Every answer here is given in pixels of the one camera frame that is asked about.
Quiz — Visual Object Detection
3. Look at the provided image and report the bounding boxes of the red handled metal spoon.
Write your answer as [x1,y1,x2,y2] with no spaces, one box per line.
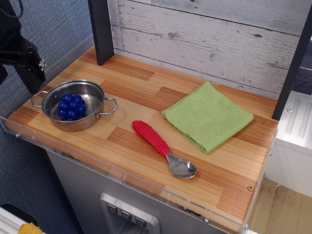
[132,120,197,179]

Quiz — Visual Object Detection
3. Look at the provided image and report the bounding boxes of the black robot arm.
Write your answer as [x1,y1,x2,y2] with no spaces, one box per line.
[0,0,46,94]

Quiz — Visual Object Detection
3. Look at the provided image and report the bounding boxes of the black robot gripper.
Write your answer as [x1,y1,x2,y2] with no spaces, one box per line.
[0,36,46,93]

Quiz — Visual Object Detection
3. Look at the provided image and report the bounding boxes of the green towel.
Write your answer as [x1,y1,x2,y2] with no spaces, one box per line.
[162,82,254,154]

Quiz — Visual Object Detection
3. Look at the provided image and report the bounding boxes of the yellow object at corner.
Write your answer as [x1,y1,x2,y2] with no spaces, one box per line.
[18,223,43,234]

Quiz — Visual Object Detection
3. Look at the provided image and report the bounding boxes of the silver dispenser button panel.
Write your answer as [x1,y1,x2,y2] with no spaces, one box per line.
[100,193,160,234]

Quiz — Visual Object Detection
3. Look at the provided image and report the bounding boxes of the dark shelf post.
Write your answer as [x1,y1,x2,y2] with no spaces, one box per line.
[272,6,312,120]
[88,0,115,65]

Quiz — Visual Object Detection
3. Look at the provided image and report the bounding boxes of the dark left shelf post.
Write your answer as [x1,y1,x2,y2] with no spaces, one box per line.
[88,0,115,65]

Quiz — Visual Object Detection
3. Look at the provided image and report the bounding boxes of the grey toy fridge cabinet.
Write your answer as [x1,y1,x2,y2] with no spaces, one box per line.
[47,151,223,234]

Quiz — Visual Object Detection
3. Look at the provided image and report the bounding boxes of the small steel pot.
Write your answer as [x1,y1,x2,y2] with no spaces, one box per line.
[31,80,118,131]

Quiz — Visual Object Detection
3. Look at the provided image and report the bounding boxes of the clear acrylic edge guard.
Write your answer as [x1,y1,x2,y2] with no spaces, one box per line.
[1,115,277,234]

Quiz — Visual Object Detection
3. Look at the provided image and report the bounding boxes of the blue toy grape cluster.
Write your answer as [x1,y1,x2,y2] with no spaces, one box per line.
[58,94,86,120]

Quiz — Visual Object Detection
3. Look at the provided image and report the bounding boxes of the white toy sink unit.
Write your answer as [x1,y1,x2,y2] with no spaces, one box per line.
[265,91,312,196]

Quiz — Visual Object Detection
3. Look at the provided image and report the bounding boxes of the dark right shelf post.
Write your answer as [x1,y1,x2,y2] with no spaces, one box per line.
[272,6,312,120]

